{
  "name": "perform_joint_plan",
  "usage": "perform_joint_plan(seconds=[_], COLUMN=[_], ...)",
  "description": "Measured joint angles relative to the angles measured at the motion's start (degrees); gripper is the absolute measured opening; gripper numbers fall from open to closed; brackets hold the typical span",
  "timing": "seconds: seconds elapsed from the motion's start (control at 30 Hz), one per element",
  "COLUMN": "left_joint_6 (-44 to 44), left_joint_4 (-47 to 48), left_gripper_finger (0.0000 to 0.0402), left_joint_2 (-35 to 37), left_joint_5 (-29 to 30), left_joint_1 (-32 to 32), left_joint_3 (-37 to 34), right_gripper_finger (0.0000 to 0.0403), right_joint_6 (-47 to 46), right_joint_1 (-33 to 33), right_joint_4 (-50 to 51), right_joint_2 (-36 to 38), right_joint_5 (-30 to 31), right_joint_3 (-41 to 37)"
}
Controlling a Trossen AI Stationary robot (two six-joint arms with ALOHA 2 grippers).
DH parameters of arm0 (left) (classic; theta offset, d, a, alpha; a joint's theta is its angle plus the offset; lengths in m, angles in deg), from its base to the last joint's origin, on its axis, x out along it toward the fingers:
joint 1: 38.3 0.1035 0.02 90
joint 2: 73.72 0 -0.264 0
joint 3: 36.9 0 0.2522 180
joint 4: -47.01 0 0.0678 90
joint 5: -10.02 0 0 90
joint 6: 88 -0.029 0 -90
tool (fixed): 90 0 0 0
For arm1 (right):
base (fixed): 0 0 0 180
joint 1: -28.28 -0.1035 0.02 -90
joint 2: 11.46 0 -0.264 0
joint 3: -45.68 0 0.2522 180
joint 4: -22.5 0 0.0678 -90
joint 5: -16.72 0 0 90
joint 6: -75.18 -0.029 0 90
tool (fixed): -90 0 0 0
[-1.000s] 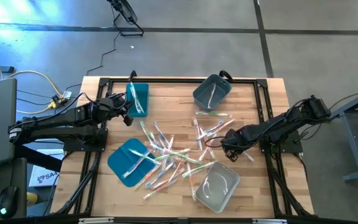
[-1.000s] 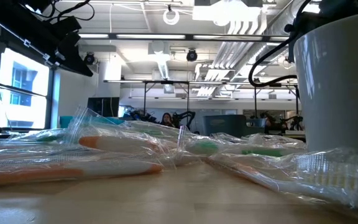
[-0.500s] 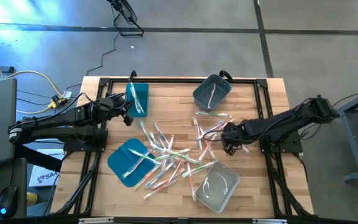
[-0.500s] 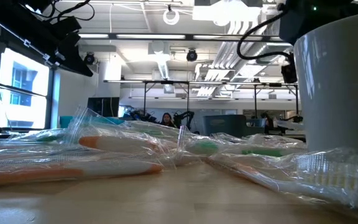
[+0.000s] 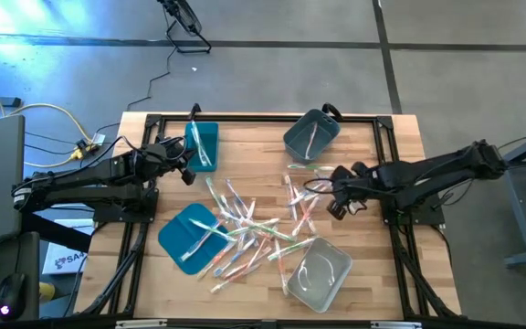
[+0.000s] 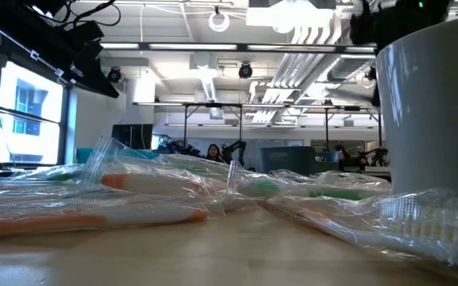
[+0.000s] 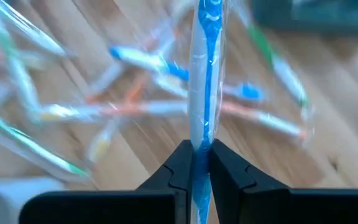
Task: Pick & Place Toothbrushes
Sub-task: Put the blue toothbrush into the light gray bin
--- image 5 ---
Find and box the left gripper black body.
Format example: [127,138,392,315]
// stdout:
[143,136,198,186]

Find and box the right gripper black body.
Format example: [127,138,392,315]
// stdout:
[326,162,385,220]

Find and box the green toothbrush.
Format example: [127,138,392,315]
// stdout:
[225,217,283,237]
[247,218,297,243]
[286,163,337,175]
[187,218,237,242]
[266,235,318,262]
[190,120,205,166]
[196,132,213,168]
[204,175,230,217]

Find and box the teal plastic bin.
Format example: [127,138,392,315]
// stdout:
[181,121,220,174]

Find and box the dark grey plastic bin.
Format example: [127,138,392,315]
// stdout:
[282,108,342,165]

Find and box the teal plastic lid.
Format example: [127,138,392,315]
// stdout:
[157,202,231,276]

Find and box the black diagonal beam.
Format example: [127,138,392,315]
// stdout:
[20,209,93,253]

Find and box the white cardboard box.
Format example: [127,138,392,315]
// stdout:
[42,218,96,276]

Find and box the dark grey desk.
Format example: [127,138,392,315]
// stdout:
[0,230,41,324]

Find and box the small yellow object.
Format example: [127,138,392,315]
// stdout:
[38,281,57,303]

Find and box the black computer mouse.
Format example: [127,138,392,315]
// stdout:
[0,272,27,322]

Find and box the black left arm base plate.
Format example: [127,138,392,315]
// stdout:
[92,187,160,225]

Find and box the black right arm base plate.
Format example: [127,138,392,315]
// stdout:
[379,189,447,226]

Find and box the black floor cable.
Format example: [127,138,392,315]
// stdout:
[93,45,175,136]

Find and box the cream yellow cable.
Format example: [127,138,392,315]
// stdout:
[0,74,100,169]

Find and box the silver aluminium bracket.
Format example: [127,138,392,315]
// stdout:
[114,318,169,329]
[370,320,423,329]

